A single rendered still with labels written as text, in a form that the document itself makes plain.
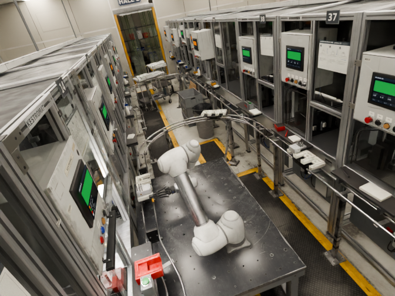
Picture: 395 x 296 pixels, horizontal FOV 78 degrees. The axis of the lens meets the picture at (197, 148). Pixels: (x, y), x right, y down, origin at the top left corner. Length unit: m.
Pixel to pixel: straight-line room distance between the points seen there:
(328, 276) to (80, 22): 9.23
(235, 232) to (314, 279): 1.06
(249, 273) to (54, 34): 9.17
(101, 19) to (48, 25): 1.64
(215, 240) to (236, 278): 0.27
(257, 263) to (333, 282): 0.96
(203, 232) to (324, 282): 1.31
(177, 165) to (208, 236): 0.51
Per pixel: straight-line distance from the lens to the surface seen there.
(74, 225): 1.00
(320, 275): 2.67
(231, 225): 1.76
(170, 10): 9.77
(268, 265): 1.87
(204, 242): 1.72
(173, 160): 1.63
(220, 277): 1.83
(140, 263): 1.68
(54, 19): 9.82
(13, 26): 10.12
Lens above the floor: 2.23
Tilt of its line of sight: 29 degrees down
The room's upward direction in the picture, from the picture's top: 11 degrees counter-clockwise
